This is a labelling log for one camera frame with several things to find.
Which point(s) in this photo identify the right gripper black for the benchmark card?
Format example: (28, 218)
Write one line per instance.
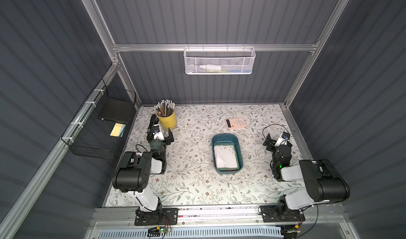
(276, 147)

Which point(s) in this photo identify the green floral stationery paper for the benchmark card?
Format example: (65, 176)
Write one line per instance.
(226, 158)

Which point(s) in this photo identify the teal plastic storage box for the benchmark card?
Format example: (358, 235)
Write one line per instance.
(227, 139)

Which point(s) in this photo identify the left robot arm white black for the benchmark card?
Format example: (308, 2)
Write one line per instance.
(133, 172)

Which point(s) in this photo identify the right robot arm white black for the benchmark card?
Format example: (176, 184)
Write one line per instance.
(322, 182)

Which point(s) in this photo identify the yellow pencil cup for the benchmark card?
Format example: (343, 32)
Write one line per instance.
(169, 122)

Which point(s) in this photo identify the black stapler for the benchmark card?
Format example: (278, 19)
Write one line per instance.
(153, 121)

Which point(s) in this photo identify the bundle of pencils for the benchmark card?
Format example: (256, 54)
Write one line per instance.
(165, 108)

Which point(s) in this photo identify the pink calculator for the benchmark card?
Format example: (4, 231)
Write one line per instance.
(235, 123)

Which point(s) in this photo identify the yellow sticky note pad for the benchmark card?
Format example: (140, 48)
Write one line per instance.
(118, 130)

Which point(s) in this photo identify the black notebook in basket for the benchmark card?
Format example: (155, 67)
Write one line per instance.
(116, 110)

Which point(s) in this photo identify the white bottle in basket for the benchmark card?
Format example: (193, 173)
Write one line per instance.
(210, 68)

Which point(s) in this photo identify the small green circuit board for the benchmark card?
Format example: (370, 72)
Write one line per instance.
(158, 231)

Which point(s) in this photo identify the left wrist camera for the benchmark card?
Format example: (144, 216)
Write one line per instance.
(157, 133)

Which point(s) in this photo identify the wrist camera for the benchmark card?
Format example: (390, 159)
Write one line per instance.
(283, 139)
(157, 133)

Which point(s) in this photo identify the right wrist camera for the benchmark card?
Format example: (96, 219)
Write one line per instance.
(283, 139)

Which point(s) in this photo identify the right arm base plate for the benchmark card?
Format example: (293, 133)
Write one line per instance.
(274, 214)

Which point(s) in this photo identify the black wire wall basket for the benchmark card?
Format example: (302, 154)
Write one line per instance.
(91, 136)

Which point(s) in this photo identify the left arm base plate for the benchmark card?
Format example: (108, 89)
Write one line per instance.
(158, 217)

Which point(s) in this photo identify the white wire mesh basket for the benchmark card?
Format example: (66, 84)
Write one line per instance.
(234, 61)

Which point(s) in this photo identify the white perforated cable tray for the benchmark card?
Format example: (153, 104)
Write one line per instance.
(219, 232)

